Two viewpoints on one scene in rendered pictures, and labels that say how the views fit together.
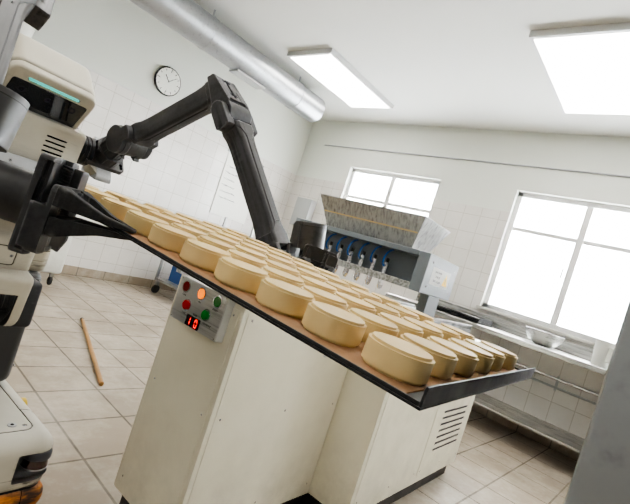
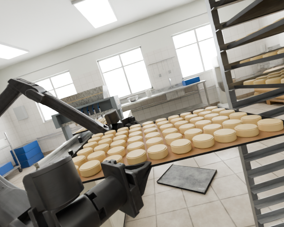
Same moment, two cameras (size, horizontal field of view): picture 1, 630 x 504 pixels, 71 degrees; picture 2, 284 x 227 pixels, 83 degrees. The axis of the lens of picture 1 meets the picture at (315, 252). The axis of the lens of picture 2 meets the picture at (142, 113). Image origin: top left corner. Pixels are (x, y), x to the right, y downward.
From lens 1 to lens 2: 0.44 m
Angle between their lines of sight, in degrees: 36
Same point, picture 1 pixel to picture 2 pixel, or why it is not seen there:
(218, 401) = not seen: hidden behind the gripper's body
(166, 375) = not seen: hidden behind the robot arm
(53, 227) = (142, 189)
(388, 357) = (280, 125)
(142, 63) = not seen: outside the picture
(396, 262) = (102, 106)
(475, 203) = (86, 71)
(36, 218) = (136, 194)
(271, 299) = (232, 138)
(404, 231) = (97, 94)
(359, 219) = (77, 100)
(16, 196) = (121, 196)
